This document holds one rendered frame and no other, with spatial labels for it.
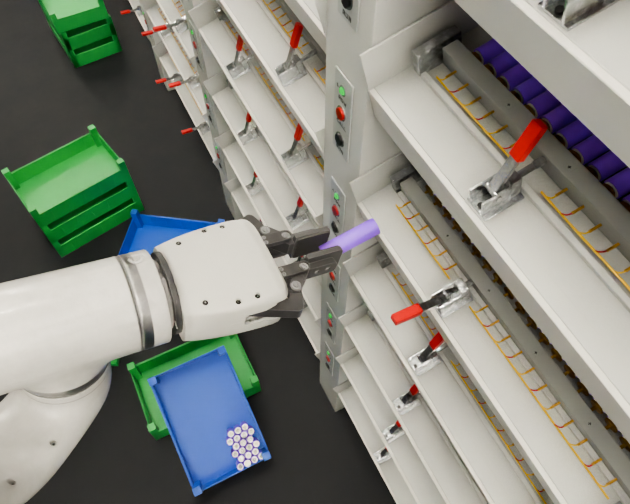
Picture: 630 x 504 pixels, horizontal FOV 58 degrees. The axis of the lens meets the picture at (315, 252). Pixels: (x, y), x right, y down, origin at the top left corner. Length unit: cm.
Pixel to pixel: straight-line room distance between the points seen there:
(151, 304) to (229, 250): 9
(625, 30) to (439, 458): 76
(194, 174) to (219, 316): 156
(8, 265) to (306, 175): 123
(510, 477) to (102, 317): 56
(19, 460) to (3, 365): 9
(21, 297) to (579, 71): 41
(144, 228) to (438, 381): 130
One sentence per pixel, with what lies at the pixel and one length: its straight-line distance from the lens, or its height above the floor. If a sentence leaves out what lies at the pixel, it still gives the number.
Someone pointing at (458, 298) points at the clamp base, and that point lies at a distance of 66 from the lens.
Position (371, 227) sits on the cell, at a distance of 58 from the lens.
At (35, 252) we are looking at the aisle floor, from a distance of 200.
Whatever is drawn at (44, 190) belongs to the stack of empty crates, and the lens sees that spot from 192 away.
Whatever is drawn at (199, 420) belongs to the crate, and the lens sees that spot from 154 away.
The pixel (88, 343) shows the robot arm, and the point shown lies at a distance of 47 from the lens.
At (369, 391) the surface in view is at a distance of 123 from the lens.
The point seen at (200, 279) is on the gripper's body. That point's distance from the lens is 50.
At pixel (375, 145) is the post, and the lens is 68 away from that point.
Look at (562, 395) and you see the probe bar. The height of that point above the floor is 96.
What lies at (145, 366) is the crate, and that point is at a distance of 166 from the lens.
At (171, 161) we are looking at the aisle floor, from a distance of 209.
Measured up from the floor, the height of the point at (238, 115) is 55.
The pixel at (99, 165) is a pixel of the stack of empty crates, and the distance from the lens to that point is 192.
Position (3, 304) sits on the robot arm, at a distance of 47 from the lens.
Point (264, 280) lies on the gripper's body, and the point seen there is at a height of 107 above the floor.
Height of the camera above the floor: 151
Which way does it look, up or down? 57 degrees down
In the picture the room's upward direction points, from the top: straight up
